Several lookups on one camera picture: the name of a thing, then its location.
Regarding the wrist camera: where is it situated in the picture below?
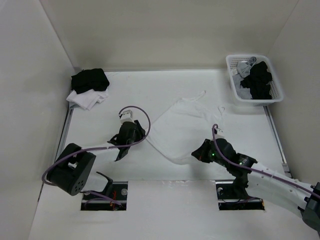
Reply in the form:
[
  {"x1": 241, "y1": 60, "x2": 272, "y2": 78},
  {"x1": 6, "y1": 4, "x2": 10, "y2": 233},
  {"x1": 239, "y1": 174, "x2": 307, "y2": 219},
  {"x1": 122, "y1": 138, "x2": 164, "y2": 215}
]
[
  {"x1": 118, "y1": 109, "x2": 134, "y2": 124},
  {"x1": 214, "y1": 126, "x2": 225, "y2": 139}
]

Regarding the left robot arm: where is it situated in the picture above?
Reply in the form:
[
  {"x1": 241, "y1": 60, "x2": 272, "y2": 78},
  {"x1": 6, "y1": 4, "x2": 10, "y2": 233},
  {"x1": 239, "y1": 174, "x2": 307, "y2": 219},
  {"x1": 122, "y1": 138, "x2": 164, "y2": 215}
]
[{"x1": 42, "y1": 120, "x2": 150, "y2": 200}]

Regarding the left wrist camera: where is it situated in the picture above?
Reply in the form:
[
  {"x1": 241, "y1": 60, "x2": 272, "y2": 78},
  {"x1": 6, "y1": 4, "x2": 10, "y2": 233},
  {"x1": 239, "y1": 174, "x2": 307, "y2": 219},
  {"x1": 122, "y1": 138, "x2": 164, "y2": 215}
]
[{"x1": 118, "y1": 109, "x2": 134, "y2": 124}]

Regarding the white plastic basket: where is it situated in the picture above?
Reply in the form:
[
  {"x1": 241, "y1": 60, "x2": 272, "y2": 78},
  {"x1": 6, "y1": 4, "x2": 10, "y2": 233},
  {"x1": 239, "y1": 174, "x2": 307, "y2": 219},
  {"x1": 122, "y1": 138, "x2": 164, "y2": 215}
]
[{"x1": 225, "y1": 54, "x2": 284, "y2": 107}]

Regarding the left metal table rail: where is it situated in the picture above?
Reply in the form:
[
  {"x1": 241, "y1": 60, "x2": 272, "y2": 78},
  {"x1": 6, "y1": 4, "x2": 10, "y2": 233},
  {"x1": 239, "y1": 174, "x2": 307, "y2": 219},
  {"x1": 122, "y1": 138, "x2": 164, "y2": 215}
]
[{"x1": 54, "y1": 108, "x2": 74, "y2": 163}]

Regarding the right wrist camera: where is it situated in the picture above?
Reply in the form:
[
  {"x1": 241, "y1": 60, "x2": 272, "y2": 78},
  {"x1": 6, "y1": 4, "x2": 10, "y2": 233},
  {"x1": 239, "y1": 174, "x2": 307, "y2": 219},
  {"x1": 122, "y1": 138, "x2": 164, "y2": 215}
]
[{"x1": 214, "y1": 126, "x2": 225, "y2": 139}]

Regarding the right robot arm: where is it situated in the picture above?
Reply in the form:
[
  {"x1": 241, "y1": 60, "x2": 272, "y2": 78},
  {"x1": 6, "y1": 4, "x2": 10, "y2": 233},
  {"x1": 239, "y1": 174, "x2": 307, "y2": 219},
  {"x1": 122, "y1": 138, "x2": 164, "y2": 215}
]
[{"x1": 191, "y1": 138, "x2": 320, "y2": 231}]

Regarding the right metal table rail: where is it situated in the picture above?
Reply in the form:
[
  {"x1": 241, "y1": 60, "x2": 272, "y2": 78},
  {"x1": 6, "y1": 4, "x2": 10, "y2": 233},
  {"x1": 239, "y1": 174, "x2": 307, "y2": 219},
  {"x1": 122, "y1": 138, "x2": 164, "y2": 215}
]
[{"x1": 263, "y1": 106, "x2": 292, "y2": 178}]

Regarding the folded white tank top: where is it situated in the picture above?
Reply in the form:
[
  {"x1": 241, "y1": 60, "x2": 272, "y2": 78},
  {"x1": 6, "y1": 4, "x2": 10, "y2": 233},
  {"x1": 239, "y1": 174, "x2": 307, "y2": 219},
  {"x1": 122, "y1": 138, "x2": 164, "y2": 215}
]
[{"x1": 66, "y1": 89, "x2": 109, "y2": 111}]

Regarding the metal table rail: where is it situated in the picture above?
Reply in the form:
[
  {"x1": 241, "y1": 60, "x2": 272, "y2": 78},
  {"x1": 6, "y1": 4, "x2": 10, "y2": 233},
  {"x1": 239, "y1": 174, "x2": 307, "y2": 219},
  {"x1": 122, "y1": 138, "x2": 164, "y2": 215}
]
[
  {"x1": 263, "y1": 106, "x2": 292, "y2": 178},
  {"x1": 54, "y1": 108, "x2": 74, "y2": 163}
]

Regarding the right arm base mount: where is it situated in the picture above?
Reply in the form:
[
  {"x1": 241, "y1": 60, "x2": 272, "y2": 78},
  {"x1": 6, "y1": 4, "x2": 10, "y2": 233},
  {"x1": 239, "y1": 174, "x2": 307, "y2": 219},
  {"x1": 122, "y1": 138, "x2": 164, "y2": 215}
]
[{"x1": 215, "y1": 180, "x2": 265, "y2": 211}]

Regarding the folded black tank top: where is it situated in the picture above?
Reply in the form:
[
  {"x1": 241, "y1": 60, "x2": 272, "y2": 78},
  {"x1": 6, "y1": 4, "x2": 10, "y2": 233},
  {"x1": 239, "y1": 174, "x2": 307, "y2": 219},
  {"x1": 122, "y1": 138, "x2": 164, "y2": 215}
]
[{"x1": 71, "y1": 68, "x2": 110, "y2": 94}]

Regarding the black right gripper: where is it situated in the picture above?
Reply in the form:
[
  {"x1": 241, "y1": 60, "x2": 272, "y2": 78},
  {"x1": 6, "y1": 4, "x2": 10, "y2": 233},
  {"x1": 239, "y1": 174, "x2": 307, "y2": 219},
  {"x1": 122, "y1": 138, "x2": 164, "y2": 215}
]
[{"x1": 191, "y1": 138, "x2": 228, "y2": 168}]

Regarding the grey tank top in basket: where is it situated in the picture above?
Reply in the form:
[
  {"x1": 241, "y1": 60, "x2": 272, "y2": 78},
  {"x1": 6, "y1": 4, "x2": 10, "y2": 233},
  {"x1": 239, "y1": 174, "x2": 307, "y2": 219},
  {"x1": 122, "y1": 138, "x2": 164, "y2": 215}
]
[{"x1": 231, "y1": 56, "x2": 257, "y2": 100}]

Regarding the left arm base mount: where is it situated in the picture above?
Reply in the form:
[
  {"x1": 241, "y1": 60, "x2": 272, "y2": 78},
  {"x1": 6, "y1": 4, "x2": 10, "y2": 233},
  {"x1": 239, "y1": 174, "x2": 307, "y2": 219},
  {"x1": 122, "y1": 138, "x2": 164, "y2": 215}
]
[{"x1": 80, "y1": 181, "x2": 129, "y2": 212}]

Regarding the black tank top in basket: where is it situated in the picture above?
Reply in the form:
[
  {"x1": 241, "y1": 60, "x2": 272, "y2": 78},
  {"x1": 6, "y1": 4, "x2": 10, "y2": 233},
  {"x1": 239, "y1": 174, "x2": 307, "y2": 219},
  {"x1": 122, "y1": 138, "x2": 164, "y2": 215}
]
[{"x1": 240, "y1": 61, "x2": 273, "y2": 100}]

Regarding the white tank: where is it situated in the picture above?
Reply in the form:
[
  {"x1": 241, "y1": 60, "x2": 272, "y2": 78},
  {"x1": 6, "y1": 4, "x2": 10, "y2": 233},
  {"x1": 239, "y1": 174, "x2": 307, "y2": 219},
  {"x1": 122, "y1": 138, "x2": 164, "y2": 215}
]
[
  {"x1": 66, "y1": 89, "x2": 109, "y2": 111},
  {"x1": 146, "y1": 91, "x2": 225, "y2": 165}
]

